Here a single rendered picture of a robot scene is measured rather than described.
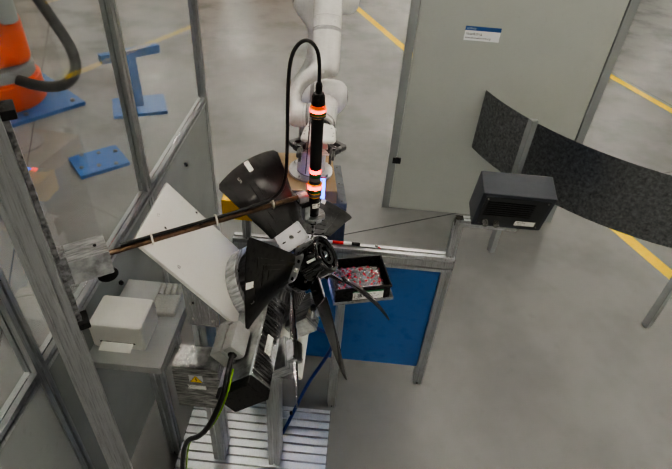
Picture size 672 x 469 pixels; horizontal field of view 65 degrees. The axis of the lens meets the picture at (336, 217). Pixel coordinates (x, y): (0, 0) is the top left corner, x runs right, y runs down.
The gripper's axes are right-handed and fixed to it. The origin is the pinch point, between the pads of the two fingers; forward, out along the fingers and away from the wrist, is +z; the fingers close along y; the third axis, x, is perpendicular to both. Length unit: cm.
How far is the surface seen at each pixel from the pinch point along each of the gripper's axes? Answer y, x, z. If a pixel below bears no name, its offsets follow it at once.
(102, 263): 47, -12, 37
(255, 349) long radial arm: 10, -35, 40
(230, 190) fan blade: 22.9, -9.6, 6.3
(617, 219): -154, -88, -104
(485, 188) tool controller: -58, -26, -31
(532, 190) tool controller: -75, -26, -32
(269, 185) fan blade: 13.0, -11.1, 0.0
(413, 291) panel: -42, -86, -36
